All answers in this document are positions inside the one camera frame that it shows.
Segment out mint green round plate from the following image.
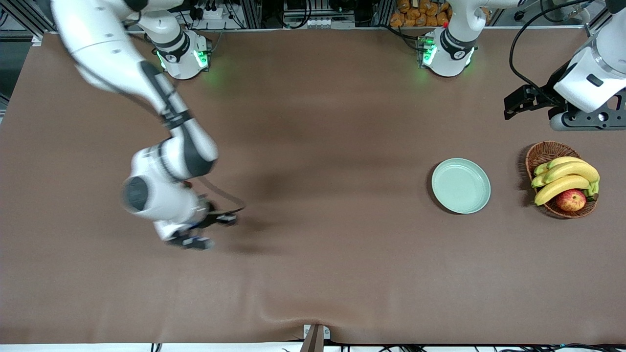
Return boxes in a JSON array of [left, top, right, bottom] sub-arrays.
[[431, 157, 492, 215]]

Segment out brown wicker basket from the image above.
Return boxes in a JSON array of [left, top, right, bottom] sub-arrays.
[[525, 141, 598, 219]]

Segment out yellow banana bunch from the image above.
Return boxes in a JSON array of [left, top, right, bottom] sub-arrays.
[[531, 156, 601, 206]]

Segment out grey swivel chair base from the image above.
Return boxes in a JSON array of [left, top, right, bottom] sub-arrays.
[[514, 0, 592, 24]]

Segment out red yellow apple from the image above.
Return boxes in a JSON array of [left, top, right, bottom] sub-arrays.
[[556, 189, 587, 213]]

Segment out brown table cover cloth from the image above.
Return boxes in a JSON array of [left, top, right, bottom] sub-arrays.
[[0, 28, 626, 345]]

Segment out white power strip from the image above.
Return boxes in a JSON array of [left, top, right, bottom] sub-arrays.
[[193, 6, 230, 20]]

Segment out white connector row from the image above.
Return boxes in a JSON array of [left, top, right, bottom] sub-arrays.
[[307, 17, 356, 28]]

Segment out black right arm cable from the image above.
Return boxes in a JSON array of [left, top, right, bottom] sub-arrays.
[[196, 176, 246, 215]]

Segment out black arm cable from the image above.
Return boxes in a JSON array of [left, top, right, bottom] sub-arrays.
[[196, 176, 246, 215], [509, 0, 595, 106]]

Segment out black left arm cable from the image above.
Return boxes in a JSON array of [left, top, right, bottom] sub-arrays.
[[509, 0, 595, 106]]

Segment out aluminium frame profile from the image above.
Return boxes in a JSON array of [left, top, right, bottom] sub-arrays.
[[0, 0, 54, 47], [584, 0, 626, 40]]

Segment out grey metal table bracket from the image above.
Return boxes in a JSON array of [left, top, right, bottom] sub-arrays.
[[303, 324, 331, 341]]

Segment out dark camera pole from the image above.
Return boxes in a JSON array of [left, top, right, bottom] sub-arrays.
[[299, 325, 325, 352]]

